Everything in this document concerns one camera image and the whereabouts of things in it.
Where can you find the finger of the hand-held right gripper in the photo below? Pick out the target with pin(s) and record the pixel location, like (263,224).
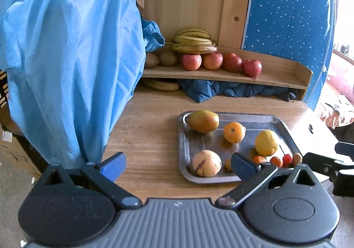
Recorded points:
(345,151)
(320,165)

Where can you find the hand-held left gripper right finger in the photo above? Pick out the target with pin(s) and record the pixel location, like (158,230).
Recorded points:
(243,166)

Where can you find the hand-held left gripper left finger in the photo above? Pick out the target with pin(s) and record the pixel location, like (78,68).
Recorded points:
(113,166)

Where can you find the small beige round fruit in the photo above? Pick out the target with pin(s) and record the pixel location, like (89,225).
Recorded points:
(227,164)

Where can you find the small orange mandarin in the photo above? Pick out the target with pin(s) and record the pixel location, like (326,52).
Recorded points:
(259,159)
(276,161)

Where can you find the small brown kiwi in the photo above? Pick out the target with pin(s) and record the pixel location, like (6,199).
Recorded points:
(297,157)

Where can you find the yellow lemon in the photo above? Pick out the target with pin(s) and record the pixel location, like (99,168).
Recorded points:
(266,143)

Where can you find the red cherry tomato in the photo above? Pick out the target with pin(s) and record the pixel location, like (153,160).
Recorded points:
(287,159)

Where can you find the small orange striped pepino melon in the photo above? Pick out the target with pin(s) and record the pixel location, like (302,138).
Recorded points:
(234,132)

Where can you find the large cream striped pepino melon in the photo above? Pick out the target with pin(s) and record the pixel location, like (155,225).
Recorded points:
(206,163)

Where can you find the metal tray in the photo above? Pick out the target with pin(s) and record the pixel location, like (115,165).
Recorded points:
(249,123)

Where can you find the yellow-orange mango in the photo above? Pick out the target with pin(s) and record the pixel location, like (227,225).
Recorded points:
(203,121)

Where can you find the black office chair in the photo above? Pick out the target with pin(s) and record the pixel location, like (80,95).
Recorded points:
(345,133)

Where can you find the orange patterned cloth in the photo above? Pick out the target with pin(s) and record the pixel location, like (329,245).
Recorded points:
(337,112)

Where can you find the pink blanket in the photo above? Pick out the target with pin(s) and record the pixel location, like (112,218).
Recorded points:
(343,71)

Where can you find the dark blue cloth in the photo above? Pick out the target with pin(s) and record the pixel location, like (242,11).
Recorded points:
(221,89)

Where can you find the cardboard box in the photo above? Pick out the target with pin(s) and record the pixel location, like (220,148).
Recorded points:
(16,151)

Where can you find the red apple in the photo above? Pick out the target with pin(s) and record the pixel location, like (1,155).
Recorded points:
(191,61)
(252,67)
(231,62)
(213,60)

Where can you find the wooden shelf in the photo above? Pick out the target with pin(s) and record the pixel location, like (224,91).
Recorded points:
(279,71)

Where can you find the light blue garment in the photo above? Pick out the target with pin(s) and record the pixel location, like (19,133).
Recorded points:
(69,71)

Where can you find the brown-spotted banana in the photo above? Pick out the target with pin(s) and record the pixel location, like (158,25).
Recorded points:
(193,49)

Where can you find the black plastic crate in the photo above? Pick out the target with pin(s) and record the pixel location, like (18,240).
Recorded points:
(2,90)

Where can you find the yellow banana bunch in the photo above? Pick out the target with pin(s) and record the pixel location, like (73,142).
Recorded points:
(193,38)

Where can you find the blue white-dotted cloth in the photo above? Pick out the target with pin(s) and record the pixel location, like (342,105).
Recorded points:
(290,16)

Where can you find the wooden cabinet panel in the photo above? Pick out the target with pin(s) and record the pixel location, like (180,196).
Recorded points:
(193,7)

